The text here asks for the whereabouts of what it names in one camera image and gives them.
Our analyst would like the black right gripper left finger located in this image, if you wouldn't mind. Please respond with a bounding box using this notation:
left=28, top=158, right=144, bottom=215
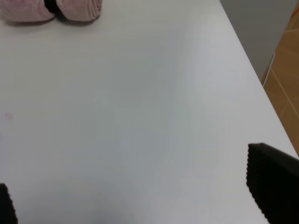
left=0, top=183, right=18, bottom=224

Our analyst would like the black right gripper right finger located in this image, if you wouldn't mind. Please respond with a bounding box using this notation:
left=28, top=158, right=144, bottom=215
left=246, top=143, right=299, bottom=224

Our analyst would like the pink rolled towel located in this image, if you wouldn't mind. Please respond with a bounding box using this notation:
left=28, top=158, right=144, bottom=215
left=0, top=0, right=102, bottom=22

